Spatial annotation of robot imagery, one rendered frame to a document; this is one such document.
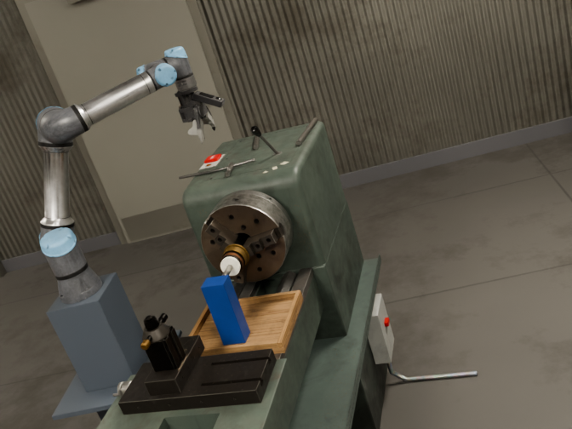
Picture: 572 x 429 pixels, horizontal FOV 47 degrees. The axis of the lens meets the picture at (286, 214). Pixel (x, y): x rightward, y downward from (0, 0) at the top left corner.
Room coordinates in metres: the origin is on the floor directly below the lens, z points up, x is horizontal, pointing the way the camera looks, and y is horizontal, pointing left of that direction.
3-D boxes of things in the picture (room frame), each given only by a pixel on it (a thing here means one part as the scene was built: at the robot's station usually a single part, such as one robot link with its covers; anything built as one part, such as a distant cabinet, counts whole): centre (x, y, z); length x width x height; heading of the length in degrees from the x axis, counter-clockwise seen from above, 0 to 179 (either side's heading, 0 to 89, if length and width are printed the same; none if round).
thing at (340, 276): (2.59, 0.04, 0.43); 0.60 x 0.48 x 0.86; 160
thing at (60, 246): (2.17, 0.77, 1.27); 0.13 x 0.12 x 0.14; 20
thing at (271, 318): (1.96, 0.25, 0.88); 0.36 x 0.30 x 0.04; 70
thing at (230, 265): (1.97, 0.25, 1.08); 0.13 x 0.07 x 0.07; 160
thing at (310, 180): (2.60, 0.04, 1.06); 0.59 x 0.48 x 0.39; 160
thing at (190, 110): (2.51, 0.21, 1.54); 0.09 x 0.08 x 0.12; 70
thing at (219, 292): (1.89, 0.28, 1.00); 0.08 x 0.06 x 0.23; 70
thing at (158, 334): (1.65, 0.45, 1.13); 0.08 x 0.08 x 0.03
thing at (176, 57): (2.51, 0.21, 1.70); 0.09 x 0.08 x 0.11; 110
